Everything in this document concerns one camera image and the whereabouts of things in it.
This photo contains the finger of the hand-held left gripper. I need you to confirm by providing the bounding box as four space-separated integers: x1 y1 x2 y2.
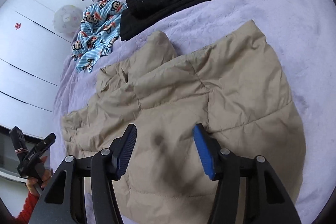
36 133 56 156

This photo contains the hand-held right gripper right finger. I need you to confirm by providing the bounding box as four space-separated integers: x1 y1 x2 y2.
192 123 301 224

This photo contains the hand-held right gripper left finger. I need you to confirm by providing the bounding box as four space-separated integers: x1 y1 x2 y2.
29 123 138 224

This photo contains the khaki puffer jacket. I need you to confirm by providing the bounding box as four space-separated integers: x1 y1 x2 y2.
60 20 307 224

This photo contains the person's left forearm red sleeve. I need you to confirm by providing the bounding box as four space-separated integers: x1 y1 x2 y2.
13 190 40 224

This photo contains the person's left hand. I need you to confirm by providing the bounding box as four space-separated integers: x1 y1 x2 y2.
25 156 53 196

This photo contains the white wardrobe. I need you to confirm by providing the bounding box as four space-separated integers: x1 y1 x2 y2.
0 0 79 139

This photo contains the blue monkey print garment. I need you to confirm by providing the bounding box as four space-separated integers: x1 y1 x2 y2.
71 0 128 73

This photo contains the white covered fan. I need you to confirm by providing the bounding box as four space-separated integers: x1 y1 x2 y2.
53 4 83 35

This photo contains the purple fleece blanket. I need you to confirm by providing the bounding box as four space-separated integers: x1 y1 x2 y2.
51 0 336 224

